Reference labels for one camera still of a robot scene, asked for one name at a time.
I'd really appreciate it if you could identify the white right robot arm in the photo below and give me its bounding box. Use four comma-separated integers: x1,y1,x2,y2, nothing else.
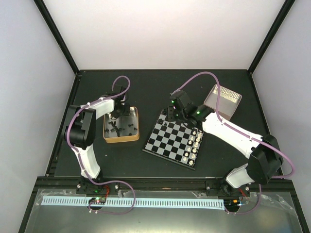
168,90,283,196

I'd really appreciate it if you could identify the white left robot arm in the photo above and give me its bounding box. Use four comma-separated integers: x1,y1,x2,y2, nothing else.
62,94,125,194

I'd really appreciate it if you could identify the yellow bear tin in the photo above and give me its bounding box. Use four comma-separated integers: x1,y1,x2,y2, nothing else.
103,106,140,144

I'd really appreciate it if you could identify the black white chessboard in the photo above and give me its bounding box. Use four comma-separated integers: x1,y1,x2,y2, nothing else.
143,109,204,170

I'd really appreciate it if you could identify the pink patterned tray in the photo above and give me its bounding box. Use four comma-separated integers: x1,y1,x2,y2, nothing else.
204,85,242,120

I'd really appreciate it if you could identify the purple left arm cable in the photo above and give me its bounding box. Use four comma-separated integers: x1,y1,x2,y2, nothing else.
68,75,136,216

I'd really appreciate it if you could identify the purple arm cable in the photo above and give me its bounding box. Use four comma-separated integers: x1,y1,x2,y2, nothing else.
178,71,296,216
68,75,136,216

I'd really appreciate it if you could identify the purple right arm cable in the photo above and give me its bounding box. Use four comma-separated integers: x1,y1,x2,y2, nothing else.
178,71,296,216

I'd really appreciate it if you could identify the black corner frame post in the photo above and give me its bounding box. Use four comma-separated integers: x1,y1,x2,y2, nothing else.
34,0,79,74

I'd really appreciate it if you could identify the black front mounting rail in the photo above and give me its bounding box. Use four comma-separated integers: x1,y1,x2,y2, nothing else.
36,176,294,195

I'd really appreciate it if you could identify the light blue slotted rail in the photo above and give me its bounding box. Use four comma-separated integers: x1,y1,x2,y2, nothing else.
41,196,225,210

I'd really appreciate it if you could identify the black right frame post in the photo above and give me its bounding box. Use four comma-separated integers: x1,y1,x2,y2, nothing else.
247,0,295,74

